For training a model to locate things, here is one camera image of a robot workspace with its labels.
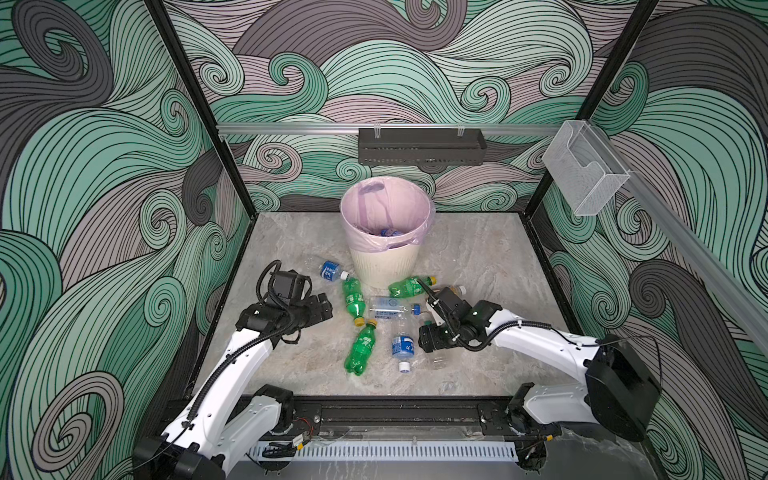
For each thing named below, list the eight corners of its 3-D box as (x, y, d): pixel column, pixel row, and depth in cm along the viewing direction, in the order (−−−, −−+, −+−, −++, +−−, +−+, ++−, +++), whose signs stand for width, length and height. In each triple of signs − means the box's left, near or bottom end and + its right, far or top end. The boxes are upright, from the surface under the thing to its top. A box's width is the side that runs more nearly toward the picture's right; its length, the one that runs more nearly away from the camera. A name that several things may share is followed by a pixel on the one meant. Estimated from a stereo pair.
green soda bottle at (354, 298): (353, 329, 91) (352, 322, 86) (340, 280, 102) (338, 271, 98) (370, 324, 92) (370, 316, 87) (355, 276, 103) (354, 267, 99)
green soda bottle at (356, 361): (344, 370, 83) (343, 364, 79) (368, 324, 92) (367, 316, 88) (360, 378, 82) (359, 372, 77) (382, 331, 91) (383, 323, 86)
